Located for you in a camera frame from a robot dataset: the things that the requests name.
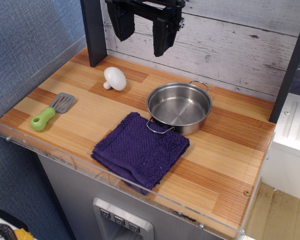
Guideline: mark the clear acrylic guard rail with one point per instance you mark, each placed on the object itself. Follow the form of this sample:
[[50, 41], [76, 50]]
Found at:
[[209, 187]]

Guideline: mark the silver dispenser button panel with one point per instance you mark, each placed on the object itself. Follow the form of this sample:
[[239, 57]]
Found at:
[[120, 221]]

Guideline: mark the grey toy fridge cabinet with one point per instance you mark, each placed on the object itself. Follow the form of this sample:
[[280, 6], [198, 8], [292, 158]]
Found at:
[[77, 194]]

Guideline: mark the dark left post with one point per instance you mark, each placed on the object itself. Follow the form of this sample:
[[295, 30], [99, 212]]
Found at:
[[94, 31]]

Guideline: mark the white toy mushroom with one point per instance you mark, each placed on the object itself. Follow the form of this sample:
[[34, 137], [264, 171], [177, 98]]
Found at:
[[114, 78]]

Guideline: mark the steel pan with handles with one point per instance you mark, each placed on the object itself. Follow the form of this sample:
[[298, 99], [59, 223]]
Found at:
[[180, 106]]

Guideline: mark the purple folded cloth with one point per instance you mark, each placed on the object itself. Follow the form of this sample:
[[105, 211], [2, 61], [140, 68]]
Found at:
[[140, 151]]

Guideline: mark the white side appliance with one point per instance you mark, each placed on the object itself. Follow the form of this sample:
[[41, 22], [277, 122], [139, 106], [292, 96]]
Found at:
[[281, 168]]

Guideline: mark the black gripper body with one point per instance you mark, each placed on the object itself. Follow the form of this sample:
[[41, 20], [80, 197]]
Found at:
[[151, 10]]

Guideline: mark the green handled grey spatula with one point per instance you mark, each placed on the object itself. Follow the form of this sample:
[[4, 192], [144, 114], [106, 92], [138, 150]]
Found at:
[[60, 104]]

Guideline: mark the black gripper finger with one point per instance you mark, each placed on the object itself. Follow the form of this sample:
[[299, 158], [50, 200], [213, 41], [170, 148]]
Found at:
[[164, 33], [122, 20]]

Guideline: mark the dark right post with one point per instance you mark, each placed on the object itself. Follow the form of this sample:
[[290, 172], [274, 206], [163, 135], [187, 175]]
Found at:
[[286, 83]]

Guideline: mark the dark post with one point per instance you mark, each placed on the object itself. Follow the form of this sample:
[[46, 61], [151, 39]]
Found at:
[[94, 31], [286, 83]]

